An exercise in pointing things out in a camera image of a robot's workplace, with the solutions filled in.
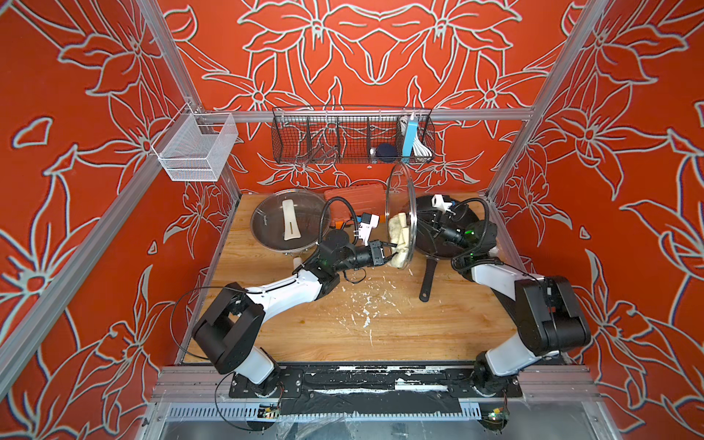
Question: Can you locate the dark pan with white handle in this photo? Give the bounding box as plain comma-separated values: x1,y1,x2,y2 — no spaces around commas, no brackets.
280,247,310,270

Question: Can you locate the dark blue round object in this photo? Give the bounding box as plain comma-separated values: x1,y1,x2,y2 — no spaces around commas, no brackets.
376,143,398,163

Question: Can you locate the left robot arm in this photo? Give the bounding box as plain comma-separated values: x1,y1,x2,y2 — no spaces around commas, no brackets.
192,230,399,395

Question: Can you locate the white coiled cable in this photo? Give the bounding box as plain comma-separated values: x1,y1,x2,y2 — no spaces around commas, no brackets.
398,114,436,161

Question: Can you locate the glass lid with black handle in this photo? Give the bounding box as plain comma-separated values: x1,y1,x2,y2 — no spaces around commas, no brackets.
385,162,418,270

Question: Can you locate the light blue box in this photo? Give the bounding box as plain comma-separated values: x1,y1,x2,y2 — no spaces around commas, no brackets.
401,118,418,163

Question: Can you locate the white mesh basket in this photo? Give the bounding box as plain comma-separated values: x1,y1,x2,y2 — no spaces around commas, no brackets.
152,114,238,183

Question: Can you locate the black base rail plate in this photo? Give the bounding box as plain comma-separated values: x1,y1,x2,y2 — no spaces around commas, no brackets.
228,361,524,416

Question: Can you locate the glass lid with white handle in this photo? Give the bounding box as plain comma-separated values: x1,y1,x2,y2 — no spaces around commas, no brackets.
250,189,326,254

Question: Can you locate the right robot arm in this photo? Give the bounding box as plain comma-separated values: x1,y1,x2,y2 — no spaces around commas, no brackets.
427,220,592,397

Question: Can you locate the black frying pan with lid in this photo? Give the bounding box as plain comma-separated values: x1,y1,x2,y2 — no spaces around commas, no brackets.
415,194,484,303

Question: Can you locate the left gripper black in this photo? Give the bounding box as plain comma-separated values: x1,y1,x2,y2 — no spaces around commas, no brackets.
333,243,404,276

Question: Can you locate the black wire basket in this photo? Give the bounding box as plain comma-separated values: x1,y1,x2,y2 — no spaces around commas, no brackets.
271,106,436,165

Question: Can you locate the orange plastic tool case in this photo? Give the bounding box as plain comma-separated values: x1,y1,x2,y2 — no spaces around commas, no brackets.
324,183,386,227

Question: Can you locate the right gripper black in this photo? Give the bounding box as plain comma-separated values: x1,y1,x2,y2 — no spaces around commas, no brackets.
406,215,473,258

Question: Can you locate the cream yellow cloth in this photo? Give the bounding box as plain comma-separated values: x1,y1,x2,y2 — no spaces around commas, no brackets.
388,212,411,270

